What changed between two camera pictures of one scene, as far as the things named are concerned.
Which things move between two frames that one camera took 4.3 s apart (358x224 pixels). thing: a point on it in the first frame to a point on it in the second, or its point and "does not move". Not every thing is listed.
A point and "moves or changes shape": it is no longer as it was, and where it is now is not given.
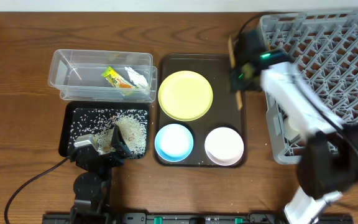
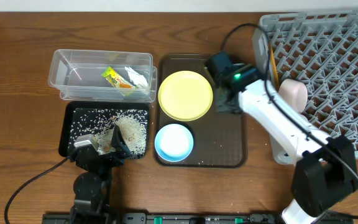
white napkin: [138, 80] does not move
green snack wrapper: [117, 80] does not move
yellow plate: [185, 96] does not move
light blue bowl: [173, 142] does not move
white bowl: [224, 146] moves or changes shape
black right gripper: [239, 73] to [225, 101]
